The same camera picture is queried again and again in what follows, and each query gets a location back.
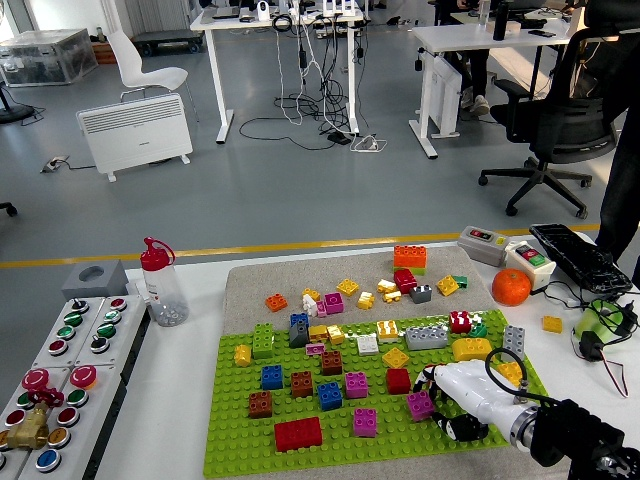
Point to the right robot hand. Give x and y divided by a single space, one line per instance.
470 390

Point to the magenta square brick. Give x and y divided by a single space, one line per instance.
365 423
356 386
420 407

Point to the green studded baseplate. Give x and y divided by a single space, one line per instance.
240 450

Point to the yellow curved brick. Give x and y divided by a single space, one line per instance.
472 350

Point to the large yellow square brick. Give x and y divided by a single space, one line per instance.
509 372

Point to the small dark green piece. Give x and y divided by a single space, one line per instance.
478 331

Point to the tall grey brick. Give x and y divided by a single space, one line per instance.
513 340

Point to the red white striped brick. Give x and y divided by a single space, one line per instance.
460 324

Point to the long grey brick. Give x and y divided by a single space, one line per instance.
425 339

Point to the red square brick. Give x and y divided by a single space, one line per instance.
398 382

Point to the yellow flat plate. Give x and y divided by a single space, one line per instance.
396 357

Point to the grey brick white studs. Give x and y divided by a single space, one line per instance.
421 295

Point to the dark green brick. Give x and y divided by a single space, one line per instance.
461 282

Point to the orange fruit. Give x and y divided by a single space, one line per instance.
511 289

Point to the white flat brick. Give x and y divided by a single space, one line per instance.
367 345

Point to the lime green flat brick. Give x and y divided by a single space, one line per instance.
417 271

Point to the black power adapter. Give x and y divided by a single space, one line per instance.
592 346

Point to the small yellow white brick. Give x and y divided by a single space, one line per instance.
365 300
386 286

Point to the blue brick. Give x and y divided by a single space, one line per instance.
272 378
299 320
330 397

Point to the brown brick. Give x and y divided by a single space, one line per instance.
261 405
302 385
332 363

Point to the large orange brick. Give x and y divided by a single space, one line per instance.
410 259

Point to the magenta hollow brick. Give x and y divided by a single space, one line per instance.
334 303

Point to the small pink brick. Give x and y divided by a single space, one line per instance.
321 310

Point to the black keyboard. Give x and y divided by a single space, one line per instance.
575 255

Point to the long red brick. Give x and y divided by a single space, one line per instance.
298 435

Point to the black plug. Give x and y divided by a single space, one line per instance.
631 312

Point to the dark grey slope brick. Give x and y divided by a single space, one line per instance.
299 336

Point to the grey-brown mat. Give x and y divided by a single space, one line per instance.
300 272

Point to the small orange brick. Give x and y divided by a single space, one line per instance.
276 303

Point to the tall lime green brick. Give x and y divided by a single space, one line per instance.
263 342

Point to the person in dark trousers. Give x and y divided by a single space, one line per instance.
622 200

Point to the black office chair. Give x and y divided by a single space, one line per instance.
570 135

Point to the black power brick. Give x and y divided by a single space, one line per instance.
340 140

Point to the white panel under desk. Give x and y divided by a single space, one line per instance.
445 95

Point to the seated person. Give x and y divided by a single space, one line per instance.
477 70

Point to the clear bottle red cap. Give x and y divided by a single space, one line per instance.
162 295

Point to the white four-button control box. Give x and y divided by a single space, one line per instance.
82 325
122 320

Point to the black phone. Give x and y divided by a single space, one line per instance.
542 34

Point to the black bottle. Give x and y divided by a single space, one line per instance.
500 22

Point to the black hanging adapter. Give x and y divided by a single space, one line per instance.
302 59

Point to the grey block round hole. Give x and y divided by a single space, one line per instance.
107 285

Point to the white emergency-stop button box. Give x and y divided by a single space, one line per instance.
90 415
17 457

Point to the white panel heater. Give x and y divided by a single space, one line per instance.
135 130

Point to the dark laptop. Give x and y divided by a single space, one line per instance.
227 14

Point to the white plastic chair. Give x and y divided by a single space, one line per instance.
150 75

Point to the black wheeled dolly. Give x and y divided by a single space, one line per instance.
167 40

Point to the grey floor socket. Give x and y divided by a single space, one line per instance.
54 165

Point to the black caster wheel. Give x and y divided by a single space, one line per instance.
9 209

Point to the wooden crate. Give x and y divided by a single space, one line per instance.
105 54

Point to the black stand base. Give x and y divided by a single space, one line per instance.
12 114

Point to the clear storage crate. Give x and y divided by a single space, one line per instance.
40 60

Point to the white red-green switch box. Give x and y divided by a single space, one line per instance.
520 270

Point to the grey switch box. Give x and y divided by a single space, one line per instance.
480 250

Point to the white camera device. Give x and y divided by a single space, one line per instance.
263 11

